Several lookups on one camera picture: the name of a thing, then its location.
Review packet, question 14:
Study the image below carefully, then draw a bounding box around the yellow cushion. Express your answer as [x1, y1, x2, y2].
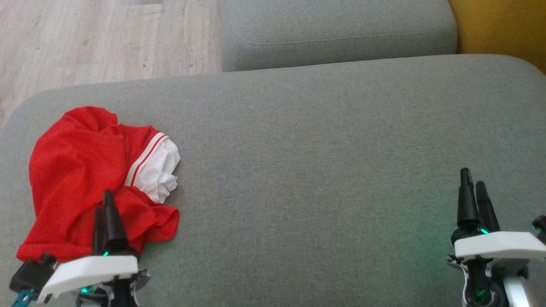
[448, 0, 546, 75]

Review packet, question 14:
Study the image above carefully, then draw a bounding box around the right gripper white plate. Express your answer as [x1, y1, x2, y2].
[450, 168, 546, 262]

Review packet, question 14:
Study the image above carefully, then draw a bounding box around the black cable with blue connector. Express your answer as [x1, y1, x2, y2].
[11, 289, 35, 307]

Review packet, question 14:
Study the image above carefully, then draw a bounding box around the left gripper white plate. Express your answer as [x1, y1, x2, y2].
[38, 190, 150, 307]

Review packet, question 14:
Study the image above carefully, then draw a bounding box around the red garment with white trim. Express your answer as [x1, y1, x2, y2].
[16, 106, 181, 263]

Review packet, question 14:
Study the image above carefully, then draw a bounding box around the grey sofa cushion with seam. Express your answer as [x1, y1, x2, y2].
[217, 0, 458, 72]

